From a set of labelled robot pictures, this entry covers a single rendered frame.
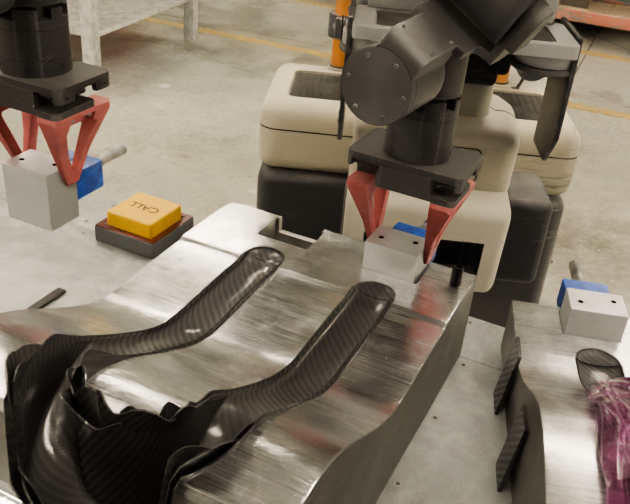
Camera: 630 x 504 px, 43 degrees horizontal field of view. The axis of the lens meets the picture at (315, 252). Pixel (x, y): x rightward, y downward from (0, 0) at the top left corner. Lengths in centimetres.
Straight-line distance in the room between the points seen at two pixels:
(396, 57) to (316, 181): 83
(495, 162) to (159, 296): 56
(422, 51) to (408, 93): 3
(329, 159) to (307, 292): 69
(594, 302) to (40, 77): 51
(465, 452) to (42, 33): 47
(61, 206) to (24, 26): 16
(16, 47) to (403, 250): 36
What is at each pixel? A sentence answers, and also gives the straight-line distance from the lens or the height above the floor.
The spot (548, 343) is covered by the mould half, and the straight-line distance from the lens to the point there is 73.
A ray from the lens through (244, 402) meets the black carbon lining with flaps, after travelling 52.
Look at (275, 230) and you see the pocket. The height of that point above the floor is 88.
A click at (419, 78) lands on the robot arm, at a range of 57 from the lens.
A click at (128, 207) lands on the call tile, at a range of 91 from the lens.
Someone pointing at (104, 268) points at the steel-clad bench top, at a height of 80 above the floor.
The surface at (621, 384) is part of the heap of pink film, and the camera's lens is 62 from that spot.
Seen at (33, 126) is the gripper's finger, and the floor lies 98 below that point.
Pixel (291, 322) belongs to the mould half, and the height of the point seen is 88.
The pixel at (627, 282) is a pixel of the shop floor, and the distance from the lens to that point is 269.
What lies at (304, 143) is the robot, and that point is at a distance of 134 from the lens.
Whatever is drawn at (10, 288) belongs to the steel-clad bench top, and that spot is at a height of 80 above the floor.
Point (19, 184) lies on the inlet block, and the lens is 73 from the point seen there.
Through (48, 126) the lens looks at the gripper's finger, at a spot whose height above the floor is 101.
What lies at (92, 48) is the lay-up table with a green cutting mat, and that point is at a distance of 377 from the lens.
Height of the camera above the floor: 125
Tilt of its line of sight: 30 degrees down
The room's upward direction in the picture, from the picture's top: 5 degrees clockwise
